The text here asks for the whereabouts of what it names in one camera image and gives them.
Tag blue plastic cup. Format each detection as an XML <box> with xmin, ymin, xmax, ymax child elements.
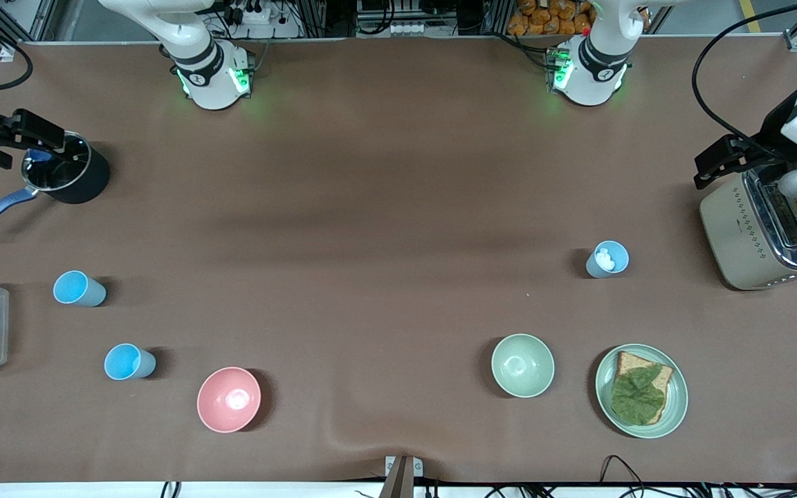
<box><xmin>104</xmin><ymin>343</ymin><xmax>157</xmax><ymax>381</ymax></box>
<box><xmin>585</xmin><ymin>240</ymin><xmax>630</xmax><ymax>279</ymax></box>
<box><xmin>53</xmin><ymin>270</ymin><xmax>107</xmax><ymax>308</ymax></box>

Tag glass lid with blue knob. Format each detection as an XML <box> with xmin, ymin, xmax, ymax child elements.
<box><xmin>21</xmin><ymin>135</ymin><xmax>92</xmax><ymax>193</ymax></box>

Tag beige and chrome toaster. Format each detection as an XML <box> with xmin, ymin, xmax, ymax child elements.
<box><xmin>699</xmin><ymin>165</ymin><xmax>797</xmax><ymax>291</ymax></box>

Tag brown bread slice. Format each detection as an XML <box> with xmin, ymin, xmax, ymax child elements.
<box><xmin>613</xmin><ymin>351</ymin><xmax>675</xmax><ymax>425</ymax></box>

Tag orange snack packets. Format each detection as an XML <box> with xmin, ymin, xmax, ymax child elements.
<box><xmin>506</xmin><ymin>0</ymin><xmax>597</xmax><ymax>37</ymax></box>

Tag pale green plate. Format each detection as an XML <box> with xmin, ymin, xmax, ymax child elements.
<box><xmin>594</xmin><ymin>343</ymin><xmax>689</xmax><ymax>439</ymax></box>

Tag green lettuce leaf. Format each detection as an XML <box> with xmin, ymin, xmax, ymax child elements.
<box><xmin>610</xmin><ymin>365</ymin><xmax>668</xmax><ymax>425</ymax></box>

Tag white power strip with plugs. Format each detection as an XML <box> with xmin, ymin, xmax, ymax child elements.
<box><xmin>221</xmin><ymin>0</ymin><xmax>273</xmax><ymax>26</ymax></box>

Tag pale green bowl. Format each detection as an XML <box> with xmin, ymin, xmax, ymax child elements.
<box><xmin>491</xmin><ymin>333</ymin><xmax>556</xmax><ymax>399</ymax></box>

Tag pink bowl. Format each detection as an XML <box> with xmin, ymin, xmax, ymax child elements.
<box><xmin>196</xmin><ymin>367</ymin><xmax>262</xmax><ymax>434</ymax></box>

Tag dark saucepan with blue handle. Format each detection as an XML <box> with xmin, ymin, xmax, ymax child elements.
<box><xmin>0</xmin><ymin>131</ymin><xmax>111</xmax><ymax>238</ymax></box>

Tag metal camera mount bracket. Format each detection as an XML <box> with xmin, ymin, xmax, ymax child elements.
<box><xmin>379</xmin><ymin>454</ymin><xmax>424</xmax><ymax>498</ymax></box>

